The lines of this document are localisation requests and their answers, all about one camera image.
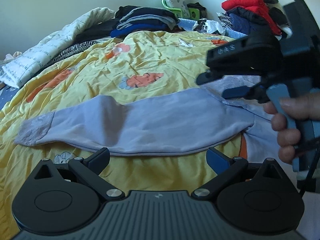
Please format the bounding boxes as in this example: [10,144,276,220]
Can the lavender small garment with lace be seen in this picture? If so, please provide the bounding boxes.
[15,76,279,162]

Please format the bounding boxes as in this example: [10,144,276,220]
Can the folded dark clothes stack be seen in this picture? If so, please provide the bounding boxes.
[75,5,180,43]

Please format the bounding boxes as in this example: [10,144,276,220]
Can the person right hand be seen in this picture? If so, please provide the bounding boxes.
[263,93,320,165]

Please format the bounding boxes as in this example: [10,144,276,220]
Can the navy blue quilted jacket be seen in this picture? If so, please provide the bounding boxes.
[226,7,268,35]

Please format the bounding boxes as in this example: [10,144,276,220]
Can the red padded jacket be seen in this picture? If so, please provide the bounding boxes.
[221,0,281,36]

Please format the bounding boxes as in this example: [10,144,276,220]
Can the black white printed bag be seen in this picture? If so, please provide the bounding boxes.
[193,18,226,35]

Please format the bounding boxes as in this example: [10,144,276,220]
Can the green plastic chair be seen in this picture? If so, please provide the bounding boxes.
[162,0,208,21]

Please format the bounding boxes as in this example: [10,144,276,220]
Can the light blue knitted blanket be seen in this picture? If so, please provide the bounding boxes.
[178,18,246,39]

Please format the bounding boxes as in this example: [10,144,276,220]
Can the yellow carrot print bedsheet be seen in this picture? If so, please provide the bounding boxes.
[1,31,232,239]

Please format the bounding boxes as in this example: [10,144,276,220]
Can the white text print quilt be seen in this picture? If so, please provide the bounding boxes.
[1,8,115,88]

